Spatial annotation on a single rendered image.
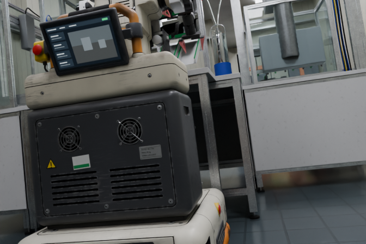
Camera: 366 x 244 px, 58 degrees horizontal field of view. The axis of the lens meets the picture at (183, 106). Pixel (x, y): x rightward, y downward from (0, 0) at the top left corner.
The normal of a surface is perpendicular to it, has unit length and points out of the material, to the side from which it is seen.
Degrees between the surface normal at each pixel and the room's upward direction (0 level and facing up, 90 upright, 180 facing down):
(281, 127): 90
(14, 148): 90
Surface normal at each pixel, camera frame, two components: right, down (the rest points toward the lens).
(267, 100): -0.19, -0.05
